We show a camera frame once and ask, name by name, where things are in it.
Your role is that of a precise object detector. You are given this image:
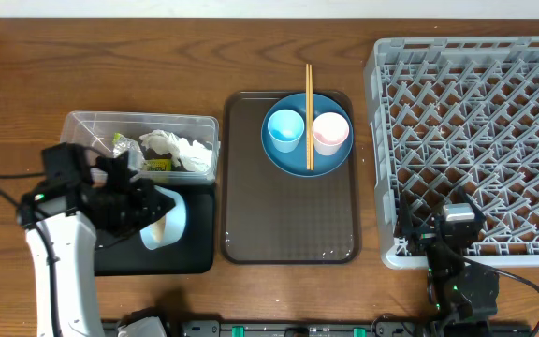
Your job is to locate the light blue cup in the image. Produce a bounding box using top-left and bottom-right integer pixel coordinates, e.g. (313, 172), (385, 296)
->
(267, 110), (305, 153)

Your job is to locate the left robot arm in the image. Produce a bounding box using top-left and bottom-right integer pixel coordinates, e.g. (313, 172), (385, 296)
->
(17, 143), (176, 336)

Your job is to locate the grey dishwasher rack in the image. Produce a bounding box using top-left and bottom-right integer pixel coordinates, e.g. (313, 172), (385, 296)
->
(363, 37), (539, 269)

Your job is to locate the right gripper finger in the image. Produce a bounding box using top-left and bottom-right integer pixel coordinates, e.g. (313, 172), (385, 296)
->
(398, 194), (414, 234)
(456, 187), (483, 218)

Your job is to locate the black tray bin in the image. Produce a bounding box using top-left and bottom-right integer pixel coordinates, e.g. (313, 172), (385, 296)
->
(95, 185), (215, 276)

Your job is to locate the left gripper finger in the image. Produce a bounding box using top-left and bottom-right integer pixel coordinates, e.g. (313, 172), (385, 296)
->
(95, 152), (137, 192)
(126, 191), (176, 236)

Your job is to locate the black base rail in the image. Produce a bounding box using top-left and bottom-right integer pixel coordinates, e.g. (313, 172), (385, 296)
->
(103, 319), (532, 337)

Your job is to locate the light blue white bowl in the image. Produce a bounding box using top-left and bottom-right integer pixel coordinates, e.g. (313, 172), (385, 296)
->
(140, 186), (187, 250)

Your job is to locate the brown serving tray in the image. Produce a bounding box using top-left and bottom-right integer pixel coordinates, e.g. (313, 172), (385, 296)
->
(222, 91), (360, 265)

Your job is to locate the clear plastic bin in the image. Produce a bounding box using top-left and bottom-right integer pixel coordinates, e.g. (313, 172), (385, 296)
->
(60, 111), (220, 185)

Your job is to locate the white tissue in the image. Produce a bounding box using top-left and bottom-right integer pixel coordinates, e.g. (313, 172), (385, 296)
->
(178, 138), (212, 173)
(139, 130), (180, 156)

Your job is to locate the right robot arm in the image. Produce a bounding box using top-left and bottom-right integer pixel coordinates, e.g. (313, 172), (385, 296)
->
(398, 189), (499, 336)

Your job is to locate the yellow foil snack wrapper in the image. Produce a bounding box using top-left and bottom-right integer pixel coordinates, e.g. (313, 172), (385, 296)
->
(111, 132), (173, 173)

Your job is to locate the dark blue plate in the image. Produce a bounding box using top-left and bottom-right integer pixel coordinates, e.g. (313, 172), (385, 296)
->
(261, 93), (354, 178)

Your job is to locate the pink white cup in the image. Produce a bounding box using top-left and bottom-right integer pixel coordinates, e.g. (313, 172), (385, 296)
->
(313, 112), (350, 156)

